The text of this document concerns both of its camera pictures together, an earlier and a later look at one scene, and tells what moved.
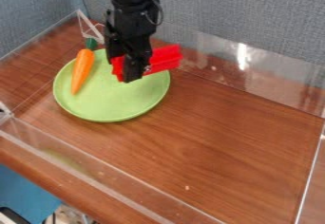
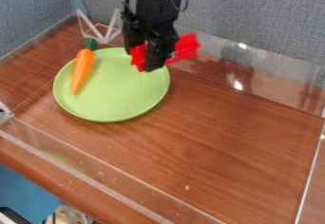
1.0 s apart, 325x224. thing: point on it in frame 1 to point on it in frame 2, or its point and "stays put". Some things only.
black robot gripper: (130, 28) to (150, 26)
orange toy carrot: (84, 65) stays put
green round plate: (106, 99) stays put
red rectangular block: (164, 59) to (187, 47)
